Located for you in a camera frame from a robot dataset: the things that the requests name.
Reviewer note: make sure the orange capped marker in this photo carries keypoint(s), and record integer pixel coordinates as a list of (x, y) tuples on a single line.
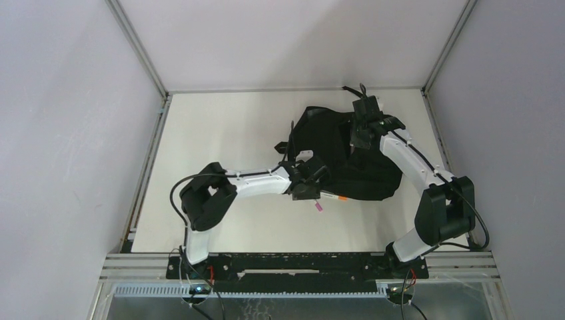
[(333, 196)]

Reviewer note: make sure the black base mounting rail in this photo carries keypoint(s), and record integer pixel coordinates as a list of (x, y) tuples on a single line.
[(311, 272)]

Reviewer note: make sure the white slotted cable duct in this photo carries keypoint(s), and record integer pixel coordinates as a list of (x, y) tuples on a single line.
[(378, 290)]

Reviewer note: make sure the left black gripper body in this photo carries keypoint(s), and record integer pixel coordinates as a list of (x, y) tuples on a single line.
[(310, 191)]

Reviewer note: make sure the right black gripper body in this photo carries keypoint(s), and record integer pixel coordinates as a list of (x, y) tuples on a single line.
[(356, 138)]

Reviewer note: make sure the black student backpack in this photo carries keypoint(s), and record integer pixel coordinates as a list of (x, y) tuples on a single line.
[(355, 173)]

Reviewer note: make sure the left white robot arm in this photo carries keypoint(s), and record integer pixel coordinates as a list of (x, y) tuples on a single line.
[(207, 196)]

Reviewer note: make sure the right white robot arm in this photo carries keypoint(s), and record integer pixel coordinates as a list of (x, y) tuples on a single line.
[(446, 207)]

